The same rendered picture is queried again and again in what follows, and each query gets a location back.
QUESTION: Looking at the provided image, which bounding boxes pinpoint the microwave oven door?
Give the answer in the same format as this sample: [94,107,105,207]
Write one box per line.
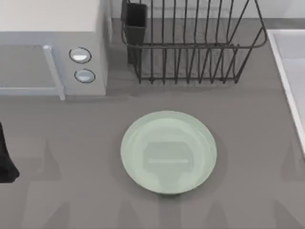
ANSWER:
[0,44,65,101]

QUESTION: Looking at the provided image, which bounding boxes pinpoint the microwave door handle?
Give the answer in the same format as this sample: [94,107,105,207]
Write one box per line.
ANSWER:
[42,44,66,101]

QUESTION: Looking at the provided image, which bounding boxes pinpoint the pale green plate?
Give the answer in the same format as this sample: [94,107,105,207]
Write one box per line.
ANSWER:
[120,110,218,194]

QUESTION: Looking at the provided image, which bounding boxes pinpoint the pale microwave oven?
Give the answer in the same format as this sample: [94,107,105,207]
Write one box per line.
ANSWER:
[0,0,112,101]

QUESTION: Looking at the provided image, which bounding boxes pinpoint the small microwave knob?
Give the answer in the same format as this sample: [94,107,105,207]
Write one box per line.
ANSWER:
[74,68,96,84]

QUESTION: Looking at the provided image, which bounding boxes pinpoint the dark wire dish rack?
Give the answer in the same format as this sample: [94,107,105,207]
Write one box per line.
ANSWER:
[120,0,267,84]

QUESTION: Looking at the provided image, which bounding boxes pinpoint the large microwave knob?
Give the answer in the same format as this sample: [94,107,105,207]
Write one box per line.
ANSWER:
[69,46,92,64]

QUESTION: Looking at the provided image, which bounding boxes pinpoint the black cutlery holder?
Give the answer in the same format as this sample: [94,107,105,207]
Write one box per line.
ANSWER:
[121,0,148,64]

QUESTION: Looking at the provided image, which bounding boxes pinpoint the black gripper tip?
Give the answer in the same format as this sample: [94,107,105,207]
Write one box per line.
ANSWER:
[0,122,20,184]

